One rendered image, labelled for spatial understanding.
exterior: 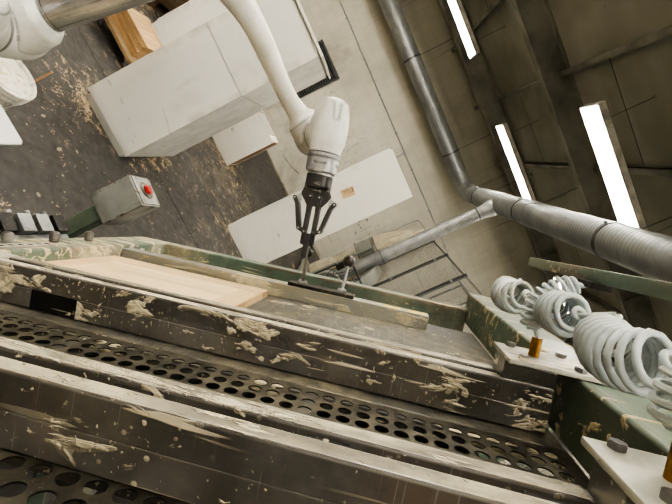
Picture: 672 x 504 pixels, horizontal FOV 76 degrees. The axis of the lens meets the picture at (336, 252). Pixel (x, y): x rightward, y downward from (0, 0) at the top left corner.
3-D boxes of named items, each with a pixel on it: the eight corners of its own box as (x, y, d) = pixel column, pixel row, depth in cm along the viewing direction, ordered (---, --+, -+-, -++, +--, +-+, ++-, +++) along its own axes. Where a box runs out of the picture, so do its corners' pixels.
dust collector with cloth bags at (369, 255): (298, 260, 752) (414, 207, 723) (315, 295, 765) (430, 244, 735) (285, 283, 619) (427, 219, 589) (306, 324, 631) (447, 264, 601)
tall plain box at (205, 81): (137, 102, 407) (302, 13, 383) (168, 161, 417) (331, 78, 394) (77, 88, 319) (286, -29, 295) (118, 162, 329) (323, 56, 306)
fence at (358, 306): (129, 259, 138) (132, 247, 137) (424, 326, 127) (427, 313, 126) (120, 260, 133) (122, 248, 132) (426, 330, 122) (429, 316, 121)
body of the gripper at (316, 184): (303, 169, 117) (296, 203, 117) (333, 175, 116) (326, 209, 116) (308, 173, 124) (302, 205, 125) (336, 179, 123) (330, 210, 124)
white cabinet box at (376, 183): (240, 218, 549) (387, 148, 521) (261, 258, 559) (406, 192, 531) (226, 226, 489) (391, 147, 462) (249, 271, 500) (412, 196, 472)
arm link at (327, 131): (348, 157, 116) (334, 160, 129) (359, 99, 115) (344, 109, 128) (310, 147, 113) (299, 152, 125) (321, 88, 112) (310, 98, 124)
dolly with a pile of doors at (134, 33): (124, 32, 451) (149, 18, 446) (149, 79, 460) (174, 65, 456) (89, 13, 391) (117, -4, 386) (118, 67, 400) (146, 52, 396)
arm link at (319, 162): (338, 154, 115) (333, 176, 115) (342, 160, 124) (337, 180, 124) (305, 148, 116) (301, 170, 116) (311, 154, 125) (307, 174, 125)
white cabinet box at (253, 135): (217, 128, 625) (260, 106, 616) (236, 165, 636) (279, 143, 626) (206, 126, 581) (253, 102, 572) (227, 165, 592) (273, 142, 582)
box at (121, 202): (109, 197, 164) (148, 177, 162) (121, 226, 164) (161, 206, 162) (87, 195, 152) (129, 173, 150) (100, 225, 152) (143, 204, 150)
